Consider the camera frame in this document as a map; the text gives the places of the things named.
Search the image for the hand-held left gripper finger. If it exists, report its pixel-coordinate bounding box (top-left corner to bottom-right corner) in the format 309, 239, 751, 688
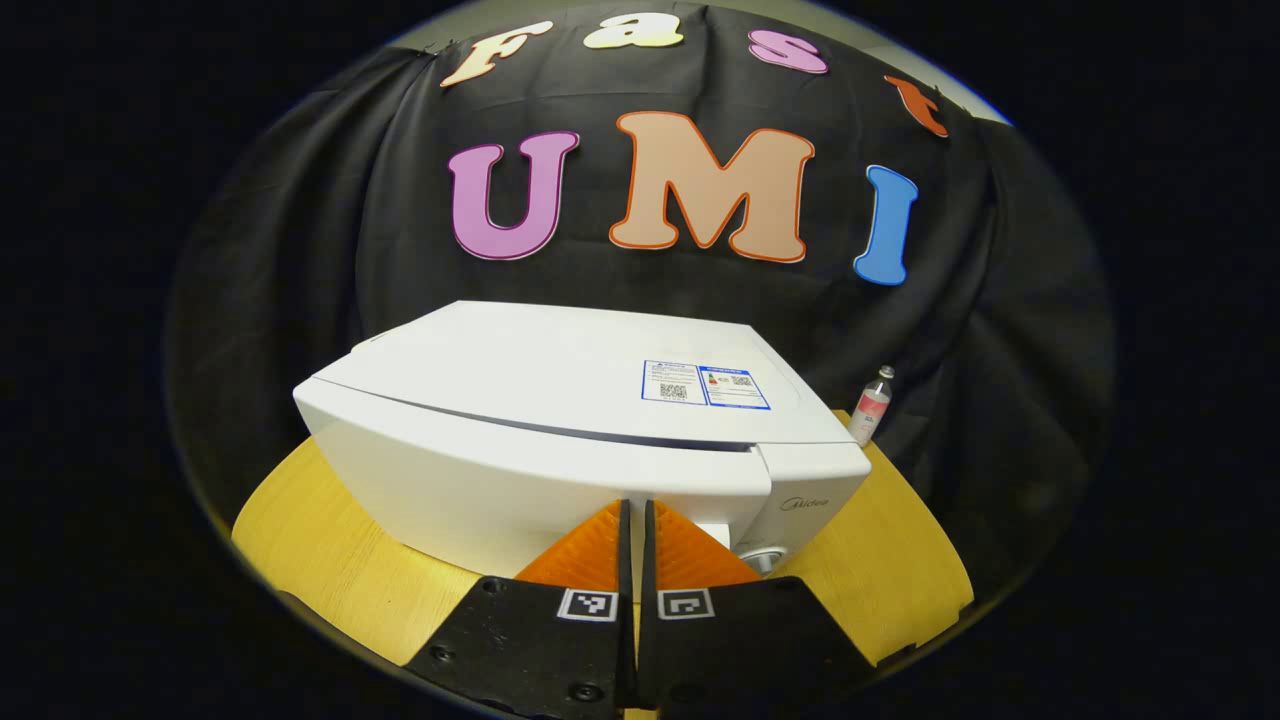
640, 500, 876, 711
405, 500, 636, 716

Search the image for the clear bottle with pink label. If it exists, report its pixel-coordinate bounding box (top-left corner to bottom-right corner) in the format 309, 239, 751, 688
848, 365, 896, 448

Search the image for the white microwave oven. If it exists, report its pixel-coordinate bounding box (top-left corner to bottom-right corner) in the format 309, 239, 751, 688
292, 300, 873, 581

